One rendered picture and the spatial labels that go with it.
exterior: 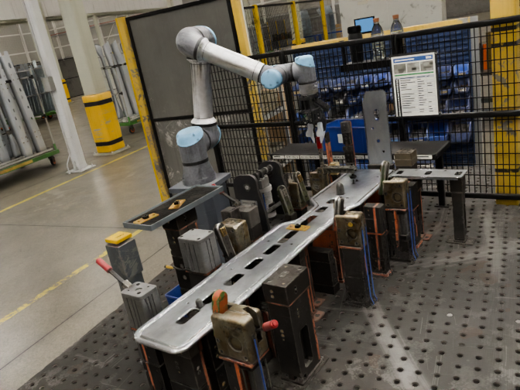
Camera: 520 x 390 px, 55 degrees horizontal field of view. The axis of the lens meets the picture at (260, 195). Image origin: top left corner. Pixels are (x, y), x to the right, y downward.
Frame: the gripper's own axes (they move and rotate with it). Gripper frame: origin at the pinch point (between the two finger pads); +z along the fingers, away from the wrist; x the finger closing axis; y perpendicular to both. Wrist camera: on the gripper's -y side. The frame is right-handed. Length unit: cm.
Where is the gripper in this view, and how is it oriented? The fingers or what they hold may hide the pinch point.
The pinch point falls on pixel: (318, 139)
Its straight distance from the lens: 215.6
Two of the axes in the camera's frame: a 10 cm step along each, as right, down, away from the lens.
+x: 8.1, 0.4, -5.9
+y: -5.7, 3.6, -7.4
